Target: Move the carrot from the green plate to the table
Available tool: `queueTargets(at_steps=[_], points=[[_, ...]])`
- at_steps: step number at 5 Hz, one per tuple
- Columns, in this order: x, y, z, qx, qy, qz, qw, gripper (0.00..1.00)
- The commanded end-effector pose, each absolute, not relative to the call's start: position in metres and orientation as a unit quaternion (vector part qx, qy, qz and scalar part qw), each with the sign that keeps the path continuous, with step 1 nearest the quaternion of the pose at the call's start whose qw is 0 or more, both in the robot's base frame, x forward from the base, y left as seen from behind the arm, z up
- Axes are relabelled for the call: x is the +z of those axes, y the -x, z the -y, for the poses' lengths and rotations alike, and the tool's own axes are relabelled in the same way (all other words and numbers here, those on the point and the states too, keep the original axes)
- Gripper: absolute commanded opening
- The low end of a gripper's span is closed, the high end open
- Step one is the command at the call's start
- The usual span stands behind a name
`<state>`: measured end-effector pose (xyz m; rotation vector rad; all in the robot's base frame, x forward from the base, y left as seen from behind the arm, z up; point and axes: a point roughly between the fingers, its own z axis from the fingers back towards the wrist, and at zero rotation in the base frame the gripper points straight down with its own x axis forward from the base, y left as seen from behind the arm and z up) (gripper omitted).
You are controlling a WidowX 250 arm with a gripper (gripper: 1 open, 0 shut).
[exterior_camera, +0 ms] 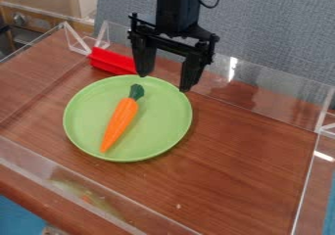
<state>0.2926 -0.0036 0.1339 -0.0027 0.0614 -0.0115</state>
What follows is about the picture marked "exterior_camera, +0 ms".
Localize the clear acrylic enclosure wall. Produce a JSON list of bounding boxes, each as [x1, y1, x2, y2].
[[0, 27, 335, 235]]

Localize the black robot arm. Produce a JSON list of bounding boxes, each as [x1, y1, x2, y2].
[[128, 0, 220, 92]]

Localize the orange toy carrot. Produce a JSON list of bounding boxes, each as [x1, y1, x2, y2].
[[100, 84, 144, 153]]

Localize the red plastic block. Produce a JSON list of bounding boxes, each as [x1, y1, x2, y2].
[[90, 47, 136, 75]]

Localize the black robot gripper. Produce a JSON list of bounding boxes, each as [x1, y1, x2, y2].
[[128, 0, 220, 92]]

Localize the green round plate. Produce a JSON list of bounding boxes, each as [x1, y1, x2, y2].
[[63, 75, 192, 163]]

